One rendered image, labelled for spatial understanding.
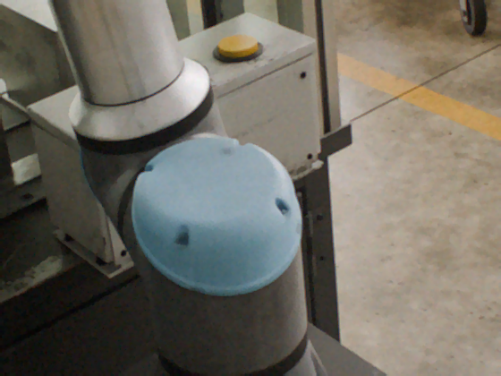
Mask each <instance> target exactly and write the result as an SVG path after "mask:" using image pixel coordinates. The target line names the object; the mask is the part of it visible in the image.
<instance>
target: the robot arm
mask: <svg viewBox="0 0 501 376"><path fill-rule="evenodd" d="M47 3H48V6H49V9H50V12H51V14H52V17H53V20H54V23H55V25H56V27H57V30H58V33H59V36H60V39H61V41H62V44H63V46H64V52H65V54H66V56H67V59H69V63H70V66H71V68H72V73H73V76H74V78H75V80H76V83H77V87H78V89H79V92H78V93H77V95H76V96H75V99H74V101H73V102H72V105H71V107H70V114H69V116H70V120H71V125H72V128H73V130H74V134H75V137H76V140H77V142H78V144H79V156H80V163H81V167H82V172H83V174H84V177H85V180H86V183H87V185H88V187H89V189H90V190H91V192H92V195H94V196H95V198H96V199H97V200H98V202H99V203H100V204H101V205H102V208H103V209H104V210H105V211H106V214H107V215H108V216H109V219H110V221H111V223H112V225H113V226H114V228H115V232H116V233H118V235H119V236H120V238H121V240H122V241H123V245H124V247H125V249H126V250H127V252H128V253H129V254H130V256H131V258H132V260H133V262H134V264H135V266H136V269H137V270H138V272H139V273H140V276H141V277H142V278H143V282H144V284H145V287H146V290H147V294H148V298H149V308H150V313H151V319H152V325H154V331H155V337H156V343H157V353H158V360H157V369H156V374H155V376H328V375H327V374H326V372H325V370H324V367H323V365H322V363H321V361H320V360H319V359H318V355H317V353H316V351H315V349H313V347H312V345H311V343H310V340H309V336H308V324H307V313H306V301H305V290H304V278H303V268H302V256H301V231H302V227H301V210H300V209H299V205H298V202H297V200H296V197H295V193H294V188H293V183H292V179H291V177H290V176H289V174H288V172H286V171H285V168H284V167H283V165H282V164H281V163H280V162H279V161H278V160H277V159H276V157H274V156H272V155H271V154H270V153H268V152H267V151H265V150H263V149H261V148H259V147H257V146H255V144H252V143H246V144H245V146H241V147H240V143H239V141H237V140H235V139H229V138H228V136H227V134H225V129H224V126H223V124H222V119H221V116H220V114H219V110H218V106H217V101H216V98H215V93H213V90H212V88H211V83H210V80H209V77H208V74H207V71H206V69H205V68H204V67H203V66H201V65H200V64H198V63H196V62H194V60H191V59H189V58H186V57H183V55H182V51H181V48H180V45H179V42H177V38H176V35H175V32H174V26H173V23H172V20H171V16H170V13H169V10H168V6H167V3H166V1H165V0H47Z"/></svg>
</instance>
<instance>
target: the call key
mask: <svg viewBox="0 0 501 376"><path fill-rule="evenodd" d="M258 49H259V48H258V41H257V40H256V39H255V38H254V37H252V36H251V35H247V34H236V35H231V37H228V38H223V39H222V40H220V41H219V43H218V54H220V55H221V56H225V57H243V56H249V55H252V54H254V53H255V52H257V51H258Z"/></svg>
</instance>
